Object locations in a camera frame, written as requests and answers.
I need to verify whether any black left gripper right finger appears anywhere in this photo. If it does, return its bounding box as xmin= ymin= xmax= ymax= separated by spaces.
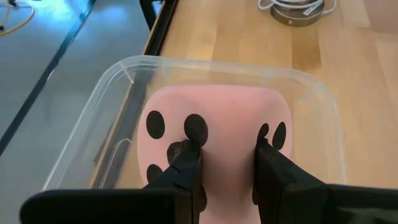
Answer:
xmin=253 ymin=138 xmax=330 ymax=224

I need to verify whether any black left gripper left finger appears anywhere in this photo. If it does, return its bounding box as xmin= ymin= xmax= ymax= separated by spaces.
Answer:
xmin=142 ymin=139 xmax=203 ymax=224

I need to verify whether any large light pink foam die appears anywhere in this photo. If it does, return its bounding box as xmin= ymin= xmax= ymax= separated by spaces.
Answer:
xmin=136 ymin=84 xmax=294 ymax=224

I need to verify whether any clear plastic container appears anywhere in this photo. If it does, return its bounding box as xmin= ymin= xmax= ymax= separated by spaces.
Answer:
xmin=42 ymin=55 xmax=348 ymax=191

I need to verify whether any white mushroom lamp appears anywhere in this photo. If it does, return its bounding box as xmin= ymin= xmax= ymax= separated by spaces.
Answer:
xmin=269 ymin=0 xmax=326 ymax=27

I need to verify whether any white lamp cable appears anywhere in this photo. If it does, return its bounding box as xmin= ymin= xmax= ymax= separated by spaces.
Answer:
xmin=257 ymin=0 xmax=338 ymax=17

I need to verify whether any yellow floor cable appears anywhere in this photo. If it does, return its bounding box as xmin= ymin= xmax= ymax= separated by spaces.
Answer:
xmin=0 ymin=0 xmax=35 ymax=37

